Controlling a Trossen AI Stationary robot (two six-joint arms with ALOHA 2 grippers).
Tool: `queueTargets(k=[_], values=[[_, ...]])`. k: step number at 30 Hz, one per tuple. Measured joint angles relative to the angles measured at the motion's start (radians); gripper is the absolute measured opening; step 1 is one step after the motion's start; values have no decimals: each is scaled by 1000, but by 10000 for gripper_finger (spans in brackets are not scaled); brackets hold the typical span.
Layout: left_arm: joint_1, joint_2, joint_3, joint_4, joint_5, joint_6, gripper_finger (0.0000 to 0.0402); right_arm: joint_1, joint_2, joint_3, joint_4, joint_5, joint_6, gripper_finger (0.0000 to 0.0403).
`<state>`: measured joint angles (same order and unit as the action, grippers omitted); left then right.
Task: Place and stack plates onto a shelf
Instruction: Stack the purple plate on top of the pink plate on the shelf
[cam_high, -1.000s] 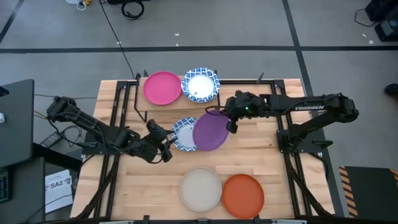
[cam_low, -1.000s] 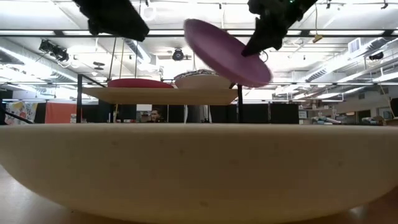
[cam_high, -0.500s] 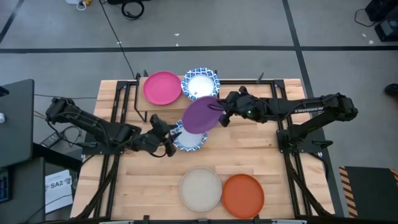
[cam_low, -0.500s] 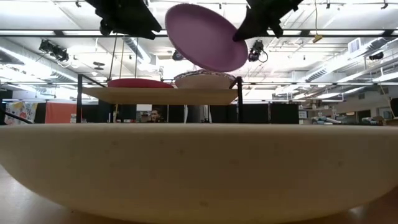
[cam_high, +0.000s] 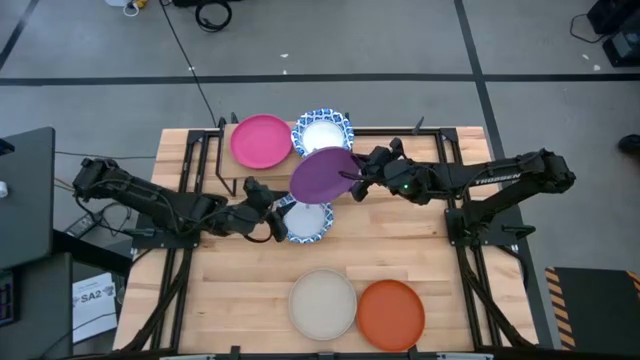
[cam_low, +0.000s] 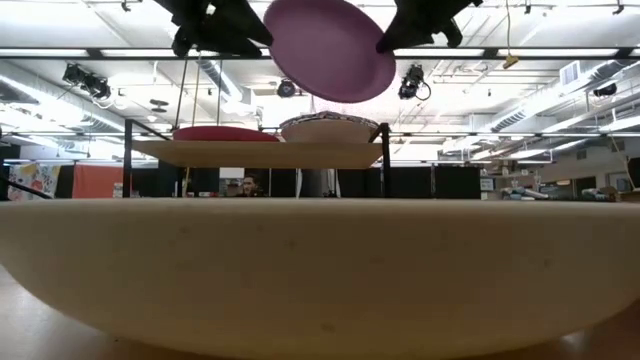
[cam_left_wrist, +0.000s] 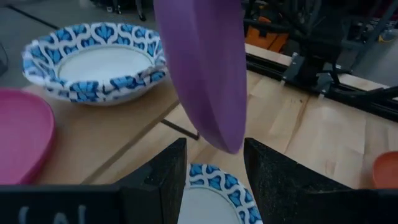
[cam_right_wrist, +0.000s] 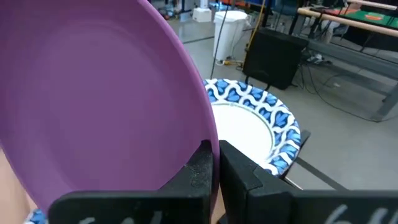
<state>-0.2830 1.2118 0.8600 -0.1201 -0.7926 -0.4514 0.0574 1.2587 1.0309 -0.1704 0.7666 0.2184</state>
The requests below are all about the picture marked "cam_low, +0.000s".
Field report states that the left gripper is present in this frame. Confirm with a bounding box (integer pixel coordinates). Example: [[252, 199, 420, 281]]
[[152, 0, 275, 58]]

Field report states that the purple plate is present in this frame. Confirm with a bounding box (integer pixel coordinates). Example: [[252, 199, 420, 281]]
[[262, 0, 398, 105]]

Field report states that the red plate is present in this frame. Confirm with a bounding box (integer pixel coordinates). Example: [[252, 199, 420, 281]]
[[172, 125, 281, 143]]

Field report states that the wooden shelf board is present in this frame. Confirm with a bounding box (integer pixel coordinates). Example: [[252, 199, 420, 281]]
[[131, 140, 384, 170]]

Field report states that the wooden shelf rack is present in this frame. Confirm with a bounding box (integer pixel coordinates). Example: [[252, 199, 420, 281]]
[[122, 117, 394, 200]]

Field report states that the yellow hanging tag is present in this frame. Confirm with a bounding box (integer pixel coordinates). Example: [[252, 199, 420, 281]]
[[502, 0, 520, 70]]

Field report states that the round black ceiling spotlight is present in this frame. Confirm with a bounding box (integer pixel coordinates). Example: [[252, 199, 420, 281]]
[[275, 77, 298, 99]]

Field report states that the black ceiling light cluster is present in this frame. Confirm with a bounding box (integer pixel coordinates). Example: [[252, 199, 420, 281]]
[[61, 62, 113, 102]]

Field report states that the person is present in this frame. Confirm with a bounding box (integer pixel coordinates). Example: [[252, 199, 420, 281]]
[[238, 172, 266, 199]]

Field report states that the light blue bundle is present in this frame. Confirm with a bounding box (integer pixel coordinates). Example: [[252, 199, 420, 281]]
[[502, 185, 551, 201]]

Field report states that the orange partition panel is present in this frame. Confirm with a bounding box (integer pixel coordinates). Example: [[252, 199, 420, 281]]
[[72, 164, 124, 200]]

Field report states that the colourful floral banner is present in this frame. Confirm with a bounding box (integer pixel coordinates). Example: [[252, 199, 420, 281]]
[[6, 162, 62, 201]]

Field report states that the black slanted bar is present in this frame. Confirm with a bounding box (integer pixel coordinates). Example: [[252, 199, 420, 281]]
[[0, 174, 54, 201]]

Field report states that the black overhead camera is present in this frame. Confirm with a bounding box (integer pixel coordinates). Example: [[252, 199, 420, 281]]
[[398, 63, 432, 102]]

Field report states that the black hanging cord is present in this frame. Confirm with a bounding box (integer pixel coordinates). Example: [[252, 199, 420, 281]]
[[173, 54, 190, 130]]

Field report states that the black partition wall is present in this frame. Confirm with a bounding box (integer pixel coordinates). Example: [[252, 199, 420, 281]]
[[130, 160, 482, 200]]

